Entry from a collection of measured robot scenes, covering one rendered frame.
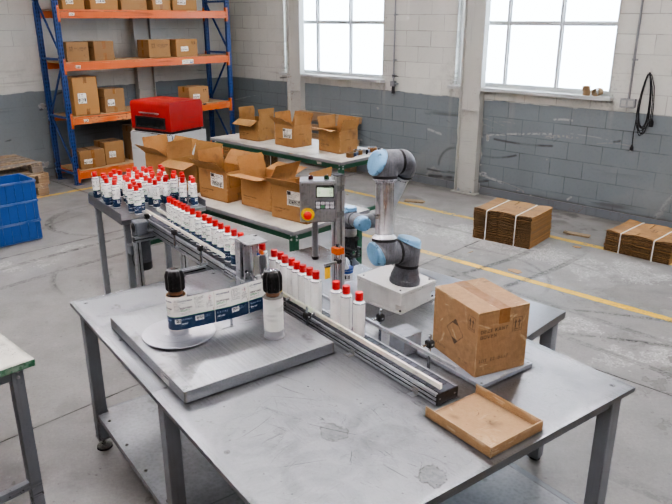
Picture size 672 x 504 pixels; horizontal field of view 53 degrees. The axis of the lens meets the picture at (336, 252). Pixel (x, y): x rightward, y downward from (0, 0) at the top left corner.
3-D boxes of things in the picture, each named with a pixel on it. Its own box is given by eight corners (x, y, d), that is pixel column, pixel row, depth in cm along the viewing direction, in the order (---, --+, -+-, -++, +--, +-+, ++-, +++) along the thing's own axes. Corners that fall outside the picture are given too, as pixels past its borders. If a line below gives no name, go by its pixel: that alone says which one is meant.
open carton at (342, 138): (308, 151, 735) (307, 116, 723) (337, 146, 763) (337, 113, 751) (334, 156, 706) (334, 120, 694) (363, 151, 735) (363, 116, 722)
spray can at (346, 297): (337, 328, 291) (337, 284, 284) (347, 325, 294) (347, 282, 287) (344, 333, 287) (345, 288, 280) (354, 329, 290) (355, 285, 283)
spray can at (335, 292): (327, 324, 296) (327, 280, 289) (337, 321, 299) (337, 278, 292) (334, 328, 292) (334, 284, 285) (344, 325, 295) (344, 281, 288)
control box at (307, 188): (300, 216, 311) (299, 176, 304) (337, 216, 311) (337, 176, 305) (300, 223, 301) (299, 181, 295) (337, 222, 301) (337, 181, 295)
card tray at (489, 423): (425, 415, 236) (425, 406, 235) (475, 392, 251) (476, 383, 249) (490, 458, 213) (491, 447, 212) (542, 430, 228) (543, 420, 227)
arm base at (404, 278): (382, 279, 328) (384, 260, 325) (404, 273, 338) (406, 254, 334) (405, 289, 318) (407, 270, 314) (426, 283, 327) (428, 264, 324)
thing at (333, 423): (70, 306, 332) (69, 302, 331) (319, 248, 415) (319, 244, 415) (307, 574, 172) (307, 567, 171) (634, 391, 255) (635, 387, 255)
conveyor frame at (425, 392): (224, 273, 368) (223, 265, 366) (241, 269, 374) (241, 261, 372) (436, 406, 242) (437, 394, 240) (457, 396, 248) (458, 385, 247)
